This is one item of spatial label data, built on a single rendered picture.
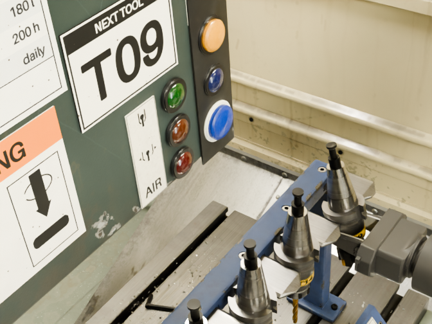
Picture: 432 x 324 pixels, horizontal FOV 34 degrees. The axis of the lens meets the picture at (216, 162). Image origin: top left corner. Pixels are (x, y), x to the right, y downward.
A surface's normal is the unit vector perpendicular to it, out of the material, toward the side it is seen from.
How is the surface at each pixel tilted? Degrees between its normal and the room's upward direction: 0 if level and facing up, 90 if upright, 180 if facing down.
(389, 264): 89
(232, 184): 24
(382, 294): 0
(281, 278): 0
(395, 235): 1
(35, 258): 90
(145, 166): 90
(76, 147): 90
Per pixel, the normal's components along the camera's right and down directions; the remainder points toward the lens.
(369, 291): -0.07, -0.77
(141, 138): 0.80, 0.33
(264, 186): -0.29, -0.48
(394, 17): -0.59, 0.55
